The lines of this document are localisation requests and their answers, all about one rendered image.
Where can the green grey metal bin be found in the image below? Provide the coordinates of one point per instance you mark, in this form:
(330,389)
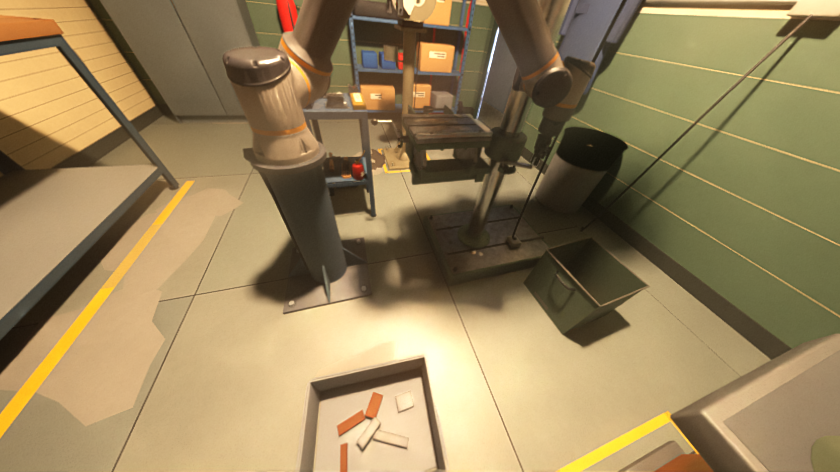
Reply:
(577,289)

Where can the grey machine housing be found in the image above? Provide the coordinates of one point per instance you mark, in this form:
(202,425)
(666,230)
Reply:
(768,407)

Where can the red canister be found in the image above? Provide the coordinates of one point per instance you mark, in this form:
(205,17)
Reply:
(357,170)

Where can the long thin dark pole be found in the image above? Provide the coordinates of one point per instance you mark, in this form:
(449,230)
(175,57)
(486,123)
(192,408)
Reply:
(696,128)

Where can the red fire extinguisher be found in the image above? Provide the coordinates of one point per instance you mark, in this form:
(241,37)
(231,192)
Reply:
(286,14)

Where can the grey box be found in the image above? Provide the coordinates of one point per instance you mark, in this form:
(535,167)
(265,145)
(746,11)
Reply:
(443,100)

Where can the cardboard box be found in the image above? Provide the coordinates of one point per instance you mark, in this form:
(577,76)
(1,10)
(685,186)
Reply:
(378,97)
(436,58)
(423,96)
(441,12)

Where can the blue frame workbench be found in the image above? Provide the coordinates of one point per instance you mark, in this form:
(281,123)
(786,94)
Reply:
(59,216)

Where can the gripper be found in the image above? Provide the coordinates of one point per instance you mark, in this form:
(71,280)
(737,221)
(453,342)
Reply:
(546,141)

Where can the blue grey cabinet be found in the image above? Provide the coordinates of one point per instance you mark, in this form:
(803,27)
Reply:
(600,29)

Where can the thin dark rod with foot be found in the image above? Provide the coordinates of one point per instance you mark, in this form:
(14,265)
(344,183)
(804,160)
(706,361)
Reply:
(528,203)

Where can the dark trunnion bracket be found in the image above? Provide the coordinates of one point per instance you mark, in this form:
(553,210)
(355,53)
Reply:
(446,167)

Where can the white flat piece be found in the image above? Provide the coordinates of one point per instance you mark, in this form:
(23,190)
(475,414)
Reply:
(405,401)
(391,439)
(368,434)

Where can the beige pedestal machine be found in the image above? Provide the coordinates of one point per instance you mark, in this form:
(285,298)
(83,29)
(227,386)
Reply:
(409,72)

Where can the dark block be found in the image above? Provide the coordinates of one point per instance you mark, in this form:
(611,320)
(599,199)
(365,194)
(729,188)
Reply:
(336,100)

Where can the blue grey side stand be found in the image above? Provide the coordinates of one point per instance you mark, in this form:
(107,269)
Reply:
(365,138)

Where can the dark slotted drill press table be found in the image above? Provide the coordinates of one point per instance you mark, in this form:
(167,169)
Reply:
(446,128)

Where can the orange flat piece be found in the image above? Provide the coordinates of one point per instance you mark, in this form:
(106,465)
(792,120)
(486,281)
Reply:
(343,457)
(374,405)
(351,422)

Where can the grey bin with black liner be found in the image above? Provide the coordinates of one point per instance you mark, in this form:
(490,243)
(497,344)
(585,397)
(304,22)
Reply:
(581,167)

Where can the grey cupboard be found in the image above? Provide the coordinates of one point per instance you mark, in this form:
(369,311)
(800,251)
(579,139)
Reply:
(177,52)

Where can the dark column collar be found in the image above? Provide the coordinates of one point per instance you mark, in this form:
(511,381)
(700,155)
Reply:
(505,146)

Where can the yellow orange block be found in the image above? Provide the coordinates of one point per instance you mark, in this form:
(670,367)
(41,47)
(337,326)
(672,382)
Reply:
(357,100)

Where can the grey drill press column and base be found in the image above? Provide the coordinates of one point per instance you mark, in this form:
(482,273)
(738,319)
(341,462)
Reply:
(489,197)

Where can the blue bin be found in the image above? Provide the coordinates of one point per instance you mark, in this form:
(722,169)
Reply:
(388,61)
(370,60)

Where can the grey floor tray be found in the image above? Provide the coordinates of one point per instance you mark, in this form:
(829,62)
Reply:
(321,426)

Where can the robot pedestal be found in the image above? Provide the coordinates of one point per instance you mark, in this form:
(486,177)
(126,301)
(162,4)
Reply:
(308,210)

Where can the blue shelf unit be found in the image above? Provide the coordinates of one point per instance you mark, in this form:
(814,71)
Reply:
(467,39)

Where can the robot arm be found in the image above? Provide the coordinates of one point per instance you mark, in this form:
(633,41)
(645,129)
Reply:
(276,105)

